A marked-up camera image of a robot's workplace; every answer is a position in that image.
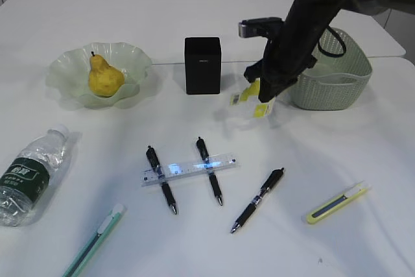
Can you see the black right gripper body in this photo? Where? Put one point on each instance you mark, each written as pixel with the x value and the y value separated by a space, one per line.
pixel 286 65

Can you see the black pen right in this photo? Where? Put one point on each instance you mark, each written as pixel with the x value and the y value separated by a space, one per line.
pixel 266 188

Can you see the teal utility knife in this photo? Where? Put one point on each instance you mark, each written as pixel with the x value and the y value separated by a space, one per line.
pixel 90 248

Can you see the green wavy glass plate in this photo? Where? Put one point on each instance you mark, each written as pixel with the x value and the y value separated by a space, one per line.
pixel 70 71

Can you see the green plastic woven basket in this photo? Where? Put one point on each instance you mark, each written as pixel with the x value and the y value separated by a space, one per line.
pixel 337 79

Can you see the clear plastic ruler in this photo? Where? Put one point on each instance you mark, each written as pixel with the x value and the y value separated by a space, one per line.
pixel 177 170

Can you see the yellow pear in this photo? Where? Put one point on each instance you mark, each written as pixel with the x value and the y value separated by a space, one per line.
pixel 104 80

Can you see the yellow utility knife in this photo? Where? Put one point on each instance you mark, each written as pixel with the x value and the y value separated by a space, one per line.
pixel 337 202

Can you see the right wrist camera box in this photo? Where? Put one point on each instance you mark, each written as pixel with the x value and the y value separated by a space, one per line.
pixel 264 27

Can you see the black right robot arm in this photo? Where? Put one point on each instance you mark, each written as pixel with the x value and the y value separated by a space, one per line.
pixel 291 41

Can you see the clear water bottle green label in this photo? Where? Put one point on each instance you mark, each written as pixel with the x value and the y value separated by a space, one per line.
pixel 29 175

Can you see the black pen middle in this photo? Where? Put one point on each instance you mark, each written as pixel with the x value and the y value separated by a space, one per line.
pixel 204 154

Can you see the black pen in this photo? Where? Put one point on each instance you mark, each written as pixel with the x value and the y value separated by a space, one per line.
pixel 204 154
pixel 156 167
pixel 266 188

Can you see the black pen left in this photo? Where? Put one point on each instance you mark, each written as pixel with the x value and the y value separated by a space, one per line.
pixel 156 167

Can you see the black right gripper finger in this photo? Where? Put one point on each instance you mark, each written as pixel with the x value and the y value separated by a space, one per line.
pixel 268 91

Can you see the yellow waste paper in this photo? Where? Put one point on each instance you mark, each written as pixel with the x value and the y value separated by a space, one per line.
pixel 246 103

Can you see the black square pen holder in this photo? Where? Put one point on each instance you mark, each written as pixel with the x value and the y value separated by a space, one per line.
pixel 202 57

